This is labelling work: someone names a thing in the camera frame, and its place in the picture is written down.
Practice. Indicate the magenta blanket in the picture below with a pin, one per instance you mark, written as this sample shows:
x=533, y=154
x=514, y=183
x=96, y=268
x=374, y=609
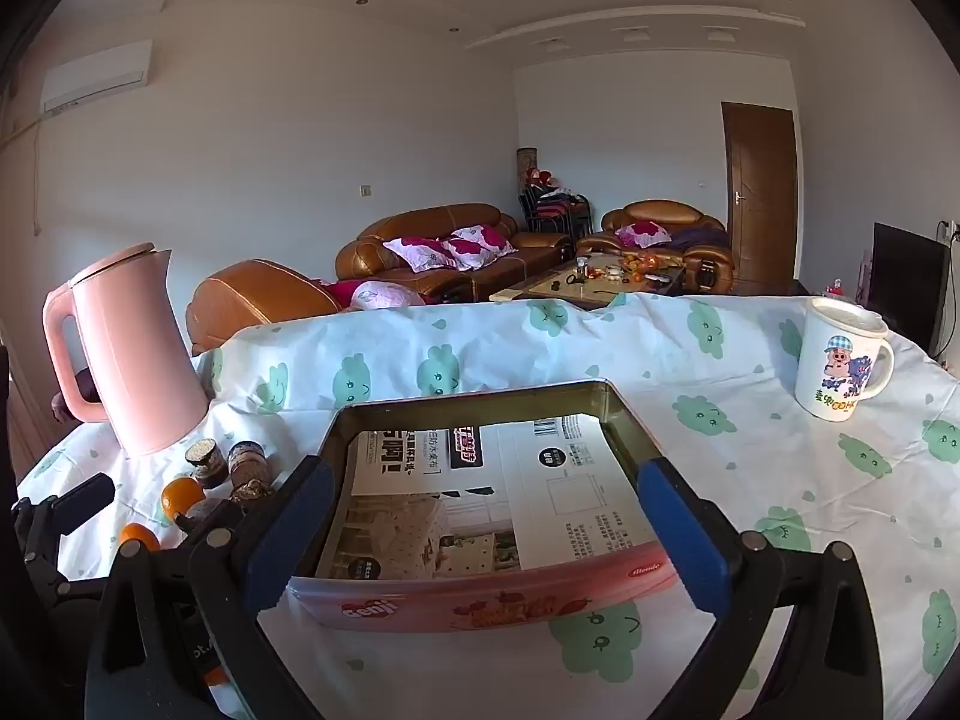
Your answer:
x=341, y=292

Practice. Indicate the light pink pillow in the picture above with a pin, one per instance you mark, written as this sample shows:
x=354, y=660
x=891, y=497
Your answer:
x=386, y=295

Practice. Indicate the tall patterned floor vase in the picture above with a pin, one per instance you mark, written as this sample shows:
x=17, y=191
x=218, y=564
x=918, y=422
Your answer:
x=526, y=165

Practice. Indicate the white cartoon mug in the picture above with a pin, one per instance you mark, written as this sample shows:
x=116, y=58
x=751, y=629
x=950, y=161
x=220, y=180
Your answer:
x=825, y=382

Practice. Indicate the brown leather sofa section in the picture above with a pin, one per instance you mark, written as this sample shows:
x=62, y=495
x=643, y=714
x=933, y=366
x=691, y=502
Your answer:
x=255, y=300

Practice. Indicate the wooden coffee table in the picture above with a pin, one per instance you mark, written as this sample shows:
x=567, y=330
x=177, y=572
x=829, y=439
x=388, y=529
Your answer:
x=540, y=286

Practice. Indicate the brown wooden door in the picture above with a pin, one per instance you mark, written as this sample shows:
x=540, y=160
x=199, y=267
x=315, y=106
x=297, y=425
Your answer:
x=761, y=195

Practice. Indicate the dark maroon furniture piece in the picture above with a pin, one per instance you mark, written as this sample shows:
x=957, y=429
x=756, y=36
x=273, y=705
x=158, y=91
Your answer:
x=81, y=384

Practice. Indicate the black television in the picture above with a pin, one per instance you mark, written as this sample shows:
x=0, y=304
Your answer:
x=904, y=285

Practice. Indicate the brown leather armchair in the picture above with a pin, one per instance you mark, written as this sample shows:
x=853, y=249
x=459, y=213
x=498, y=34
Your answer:
x=660, y=211

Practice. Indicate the dark wooden television cabinet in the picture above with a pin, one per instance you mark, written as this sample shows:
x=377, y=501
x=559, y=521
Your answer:
x=772, y=287

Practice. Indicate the brown leather three-seat sofa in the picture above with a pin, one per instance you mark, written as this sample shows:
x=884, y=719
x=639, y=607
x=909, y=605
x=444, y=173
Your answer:
x=420, y=221

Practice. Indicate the printed paper liner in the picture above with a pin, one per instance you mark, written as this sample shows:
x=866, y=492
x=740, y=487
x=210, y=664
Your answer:
x=555, y=495

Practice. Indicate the white green-print tablecloth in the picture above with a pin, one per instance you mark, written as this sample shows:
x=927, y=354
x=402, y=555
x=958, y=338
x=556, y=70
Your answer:
x=525, y=360

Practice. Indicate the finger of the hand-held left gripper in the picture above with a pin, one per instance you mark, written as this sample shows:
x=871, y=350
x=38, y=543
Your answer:
x=79, y=502

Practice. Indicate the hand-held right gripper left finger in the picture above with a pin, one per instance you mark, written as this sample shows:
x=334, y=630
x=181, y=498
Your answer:
x=289, y=532

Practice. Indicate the pink electric kettle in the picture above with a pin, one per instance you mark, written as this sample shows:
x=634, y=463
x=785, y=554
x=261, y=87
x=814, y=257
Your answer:
x=135, y=360

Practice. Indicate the pink metal tin box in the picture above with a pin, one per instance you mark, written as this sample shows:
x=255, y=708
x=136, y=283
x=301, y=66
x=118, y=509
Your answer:
x=480, y=607

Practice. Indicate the orange mandarin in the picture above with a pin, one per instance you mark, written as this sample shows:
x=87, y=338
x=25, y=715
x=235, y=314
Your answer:
x=140, y=537
x=182, y=499

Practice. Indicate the pile of small oranges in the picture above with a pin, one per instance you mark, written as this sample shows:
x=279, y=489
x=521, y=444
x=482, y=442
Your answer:
x=641, y=264

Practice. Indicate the purple blanket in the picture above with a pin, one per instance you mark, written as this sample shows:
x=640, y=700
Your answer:
x=701, y=236

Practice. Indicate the stacked black chairs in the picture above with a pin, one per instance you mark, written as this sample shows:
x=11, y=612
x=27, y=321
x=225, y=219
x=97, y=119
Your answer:
x=551, y=210

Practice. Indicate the white wall air conditioner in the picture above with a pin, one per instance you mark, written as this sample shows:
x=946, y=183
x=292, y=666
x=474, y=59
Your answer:
x=97, y=79

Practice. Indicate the pink floral pillow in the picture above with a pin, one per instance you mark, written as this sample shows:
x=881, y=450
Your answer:
x=420, y=253
x=480, y=244
x=645, y=234

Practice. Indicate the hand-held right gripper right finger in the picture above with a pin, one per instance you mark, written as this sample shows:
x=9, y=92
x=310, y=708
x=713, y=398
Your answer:
x=682, y=532

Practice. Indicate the red plush toy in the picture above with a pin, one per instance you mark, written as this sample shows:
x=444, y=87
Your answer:
x=538, y=176

